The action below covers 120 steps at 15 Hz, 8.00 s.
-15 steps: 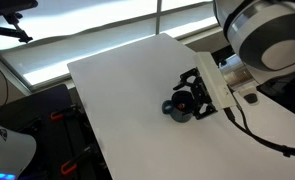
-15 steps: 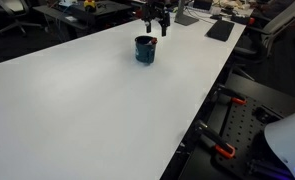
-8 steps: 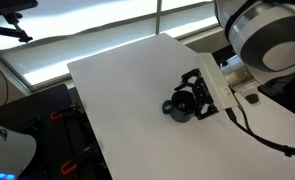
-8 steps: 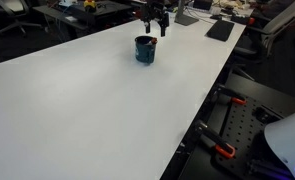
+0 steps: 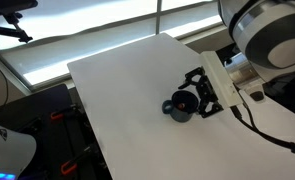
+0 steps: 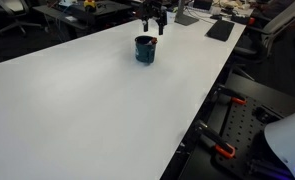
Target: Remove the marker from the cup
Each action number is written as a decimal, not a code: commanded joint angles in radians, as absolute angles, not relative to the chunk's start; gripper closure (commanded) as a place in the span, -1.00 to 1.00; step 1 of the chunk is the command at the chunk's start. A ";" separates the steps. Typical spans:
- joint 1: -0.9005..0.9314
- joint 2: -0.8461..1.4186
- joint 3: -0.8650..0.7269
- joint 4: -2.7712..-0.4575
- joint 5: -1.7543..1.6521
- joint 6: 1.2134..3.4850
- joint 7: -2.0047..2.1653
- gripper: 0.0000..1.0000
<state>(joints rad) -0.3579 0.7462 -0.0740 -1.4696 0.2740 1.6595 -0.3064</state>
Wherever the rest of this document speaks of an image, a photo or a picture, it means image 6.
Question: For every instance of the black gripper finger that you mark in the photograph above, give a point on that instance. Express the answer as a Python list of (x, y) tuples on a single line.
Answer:
[(162, 23), (145, 25)]

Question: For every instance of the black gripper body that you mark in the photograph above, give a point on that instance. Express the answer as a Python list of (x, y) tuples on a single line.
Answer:
[(152, 9)]

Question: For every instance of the red dry erase marker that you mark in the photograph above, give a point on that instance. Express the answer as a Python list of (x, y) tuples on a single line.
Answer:
[(152, 41)]

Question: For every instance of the dark teal mug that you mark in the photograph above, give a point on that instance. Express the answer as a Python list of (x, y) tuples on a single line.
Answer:
[(144, 53)]

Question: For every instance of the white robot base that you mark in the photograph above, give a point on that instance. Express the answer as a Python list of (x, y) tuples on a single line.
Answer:
[(280, 136)]

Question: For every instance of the grey monitor stand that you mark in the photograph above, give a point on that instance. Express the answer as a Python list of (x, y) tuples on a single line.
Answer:
[(181, 18)]

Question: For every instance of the black mouse pad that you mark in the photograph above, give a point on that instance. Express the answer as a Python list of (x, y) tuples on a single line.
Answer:
[(220, 30)]

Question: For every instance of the yellow red emergency button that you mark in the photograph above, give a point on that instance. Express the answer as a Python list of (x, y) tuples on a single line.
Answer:
[(89, 4)]

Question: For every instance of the black side desk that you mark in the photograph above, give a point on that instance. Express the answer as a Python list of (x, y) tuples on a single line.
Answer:
[(76, 16)]

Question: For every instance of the far orange black clamp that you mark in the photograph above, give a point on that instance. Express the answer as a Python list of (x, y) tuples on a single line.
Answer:
[(235, 96)]

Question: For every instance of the orange black clamp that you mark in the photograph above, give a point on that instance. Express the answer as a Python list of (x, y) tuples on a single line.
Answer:
[(235, 96), (221, 146)]

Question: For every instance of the near orange black clamp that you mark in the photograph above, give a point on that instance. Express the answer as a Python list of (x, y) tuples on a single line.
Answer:
[(221, 146)]

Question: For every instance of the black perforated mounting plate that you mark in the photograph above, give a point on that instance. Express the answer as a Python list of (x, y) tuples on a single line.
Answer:
[(244, 132)]

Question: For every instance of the grey office chair right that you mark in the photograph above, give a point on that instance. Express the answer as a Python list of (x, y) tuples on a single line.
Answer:
[(272, 19)]

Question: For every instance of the grey office chair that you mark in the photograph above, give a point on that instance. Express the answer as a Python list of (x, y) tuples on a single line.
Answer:
[(14, 9), (272, 19)]

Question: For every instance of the grey office chair left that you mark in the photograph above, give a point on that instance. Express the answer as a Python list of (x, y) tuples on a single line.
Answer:
[(14, 9)]

